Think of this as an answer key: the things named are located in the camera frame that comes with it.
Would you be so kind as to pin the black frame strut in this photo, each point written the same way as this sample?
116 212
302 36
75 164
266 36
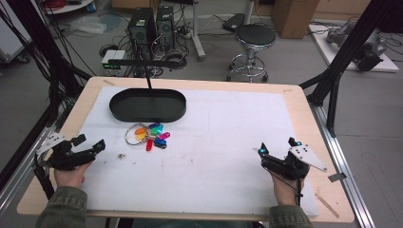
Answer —
38 41
348 47

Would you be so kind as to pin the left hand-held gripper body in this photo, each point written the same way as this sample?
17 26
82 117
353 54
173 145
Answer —
68 160

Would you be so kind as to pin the person's right hand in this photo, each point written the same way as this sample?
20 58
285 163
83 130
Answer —
286 191

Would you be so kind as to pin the round white table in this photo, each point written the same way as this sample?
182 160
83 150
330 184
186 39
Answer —
69 7

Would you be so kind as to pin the white cabinet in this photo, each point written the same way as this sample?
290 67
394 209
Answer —
11 38

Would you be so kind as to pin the thin wooden strip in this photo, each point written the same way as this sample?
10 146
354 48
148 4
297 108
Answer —
327 205

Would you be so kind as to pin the white foam mat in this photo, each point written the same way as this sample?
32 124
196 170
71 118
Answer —
206 164

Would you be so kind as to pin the large black computer tower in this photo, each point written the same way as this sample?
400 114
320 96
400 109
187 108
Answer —
141 30

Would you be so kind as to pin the clear plastic bag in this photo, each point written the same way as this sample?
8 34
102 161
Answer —
87 25

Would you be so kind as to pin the grey tape piece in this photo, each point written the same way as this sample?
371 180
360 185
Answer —
336 177

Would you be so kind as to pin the cardboard box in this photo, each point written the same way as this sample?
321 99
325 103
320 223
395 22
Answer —
293 17

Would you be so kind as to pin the aluminium rail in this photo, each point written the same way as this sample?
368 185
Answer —
345 177
19 177

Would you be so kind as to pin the white bench power supply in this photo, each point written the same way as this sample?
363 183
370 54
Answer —
112 61

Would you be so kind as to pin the black stand with crossbar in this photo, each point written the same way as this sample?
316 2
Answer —
144 62

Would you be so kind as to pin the white floor board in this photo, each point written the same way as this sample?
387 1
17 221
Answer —
326 50

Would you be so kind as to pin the dark machine on board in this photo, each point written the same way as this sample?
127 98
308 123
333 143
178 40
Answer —
370 50

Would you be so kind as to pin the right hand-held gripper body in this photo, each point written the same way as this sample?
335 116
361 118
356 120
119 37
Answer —
285 166

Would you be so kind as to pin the black oval tray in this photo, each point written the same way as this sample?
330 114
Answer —
147 106

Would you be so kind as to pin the white desk leg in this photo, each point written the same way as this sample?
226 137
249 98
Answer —
197 34

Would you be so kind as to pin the person's left hand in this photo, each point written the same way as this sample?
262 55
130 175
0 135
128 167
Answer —
69 178

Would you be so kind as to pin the black round stool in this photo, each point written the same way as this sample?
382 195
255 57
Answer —
255 36

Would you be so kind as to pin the black flat device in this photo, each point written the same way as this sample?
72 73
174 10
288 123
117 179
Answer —
234 22

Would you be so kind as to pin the small black computer tower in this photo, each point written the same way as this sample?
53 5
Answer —
165 25

